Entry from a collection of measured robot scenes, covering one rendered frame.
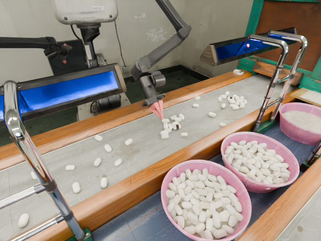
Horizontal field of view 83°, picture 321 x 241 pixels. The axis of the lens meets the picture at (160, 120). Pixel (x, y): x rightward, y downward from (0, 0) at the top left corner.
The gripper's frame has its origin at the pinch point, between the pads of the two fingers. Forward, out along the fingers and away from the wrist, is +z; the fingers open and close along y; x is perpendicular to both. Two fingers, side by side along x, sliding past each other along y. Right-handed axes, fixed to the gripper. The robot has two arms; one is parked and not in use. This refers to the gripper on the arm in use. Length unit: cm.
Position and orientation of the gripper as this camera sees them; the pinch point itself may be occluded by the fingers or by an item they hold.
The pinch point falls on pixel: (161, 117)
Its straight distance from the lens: 80.6
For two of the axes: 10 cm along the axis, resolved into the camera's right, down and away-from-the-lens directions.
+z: 4.3, 8.9, -1.1
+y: 8.2, -3.4, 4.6
